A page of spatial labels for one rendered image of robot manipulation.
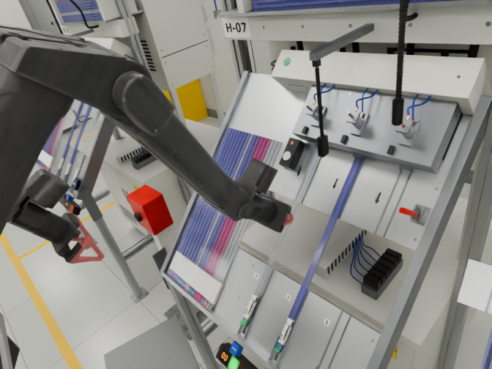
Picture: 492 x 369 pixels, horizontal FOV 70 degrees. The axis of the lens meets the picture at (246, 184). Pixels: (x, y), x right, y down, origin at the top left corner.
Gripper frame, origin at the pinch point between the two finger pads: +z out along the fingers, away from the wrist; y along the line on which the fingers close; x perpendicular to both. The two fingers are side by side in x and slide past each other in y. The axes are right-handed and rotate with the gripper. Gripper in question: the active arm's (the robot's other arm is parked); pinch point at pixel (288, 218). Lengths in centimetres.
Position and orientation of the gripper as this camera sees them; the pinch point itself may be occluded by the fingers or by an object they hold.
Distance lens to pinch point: 89.9
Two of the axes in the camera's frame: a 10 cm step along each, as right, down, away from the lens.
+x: -3.8, 9.2, 0.1
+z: 6.3, 2.5, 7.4
